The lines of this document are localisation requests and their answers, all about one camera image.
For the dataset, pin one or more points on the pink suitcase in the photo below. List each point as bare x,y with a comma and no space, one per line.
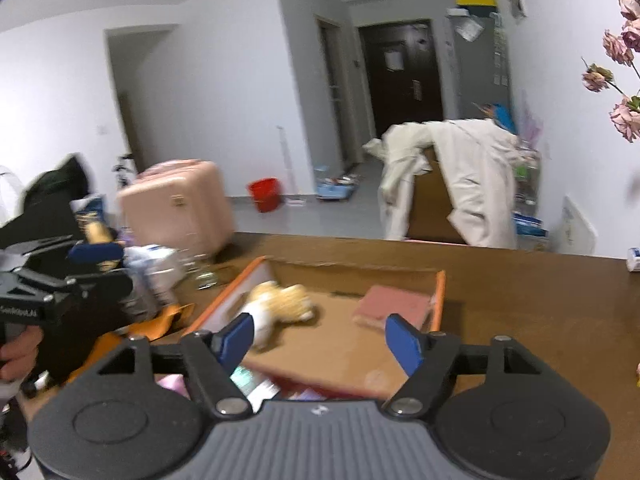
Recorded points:
175,210

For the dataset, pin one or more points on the shiny printed packet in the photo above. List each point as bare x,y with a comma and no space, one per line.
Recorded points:
252,385

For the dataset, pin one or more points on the person's left hand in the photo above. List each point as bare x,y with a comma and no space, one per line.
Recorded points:
17,355

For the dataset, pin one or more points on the beige coat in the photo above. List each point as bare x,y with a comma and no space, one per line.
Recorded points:
475,175

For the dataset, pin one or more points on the cluttered storage rack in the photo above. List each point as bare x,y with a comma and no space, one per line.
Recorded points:
530,200

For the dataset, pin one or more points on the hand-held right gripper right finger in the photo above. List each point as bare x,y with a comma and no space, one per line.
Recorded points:
403,345

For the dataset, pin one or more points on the white flat board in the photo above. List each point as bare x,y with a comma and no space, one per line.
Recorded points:
579,227

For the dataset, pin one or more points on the red bucket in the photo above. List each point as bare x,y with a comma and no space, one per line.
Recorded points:
265,195

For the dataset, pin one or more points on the dark entrance door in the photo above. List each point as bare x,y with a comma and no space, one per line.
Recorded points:
400,75

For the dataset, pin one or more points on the black paper bag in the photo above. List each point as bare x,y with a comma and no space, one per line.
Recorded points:
40,210

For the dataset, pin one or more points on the white mop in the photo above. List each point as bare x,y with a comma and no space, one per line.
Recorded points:
287,170

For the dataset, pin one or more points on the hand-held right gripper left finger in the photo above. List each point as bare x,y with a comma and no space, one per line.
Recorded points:
236,338

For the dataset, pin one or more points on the grey refrigerator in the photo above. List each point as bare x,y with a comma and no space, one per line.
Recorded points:
480,70

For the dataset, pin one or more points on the blue floor clutter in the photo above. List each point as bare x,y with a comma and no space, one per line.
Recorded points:
337,185

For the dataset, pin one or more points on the pink artificial flowers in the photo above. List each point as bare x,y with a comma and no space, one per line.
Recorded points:
620,45

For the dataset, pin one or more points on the yellow green box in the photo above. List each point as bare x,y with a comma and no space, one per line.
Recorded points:
477,5

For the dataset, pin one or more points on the tan fuzzy item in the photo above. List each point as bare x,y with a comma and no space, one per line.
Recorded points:
97,232

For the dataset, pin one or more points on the cream yellow plush toy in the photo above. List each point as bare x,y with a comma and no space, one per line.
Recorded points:
277,305

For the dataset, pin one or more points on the orange cardboard box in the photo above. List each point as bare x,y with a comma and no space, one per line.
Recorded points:
330,355

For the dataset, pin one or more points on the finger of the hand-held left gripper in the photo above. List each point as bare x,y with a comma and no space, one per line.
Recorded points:
95,252
45,285

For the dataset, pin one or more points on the glass jar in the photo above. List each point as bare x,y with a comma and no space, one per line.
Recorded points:
206,275

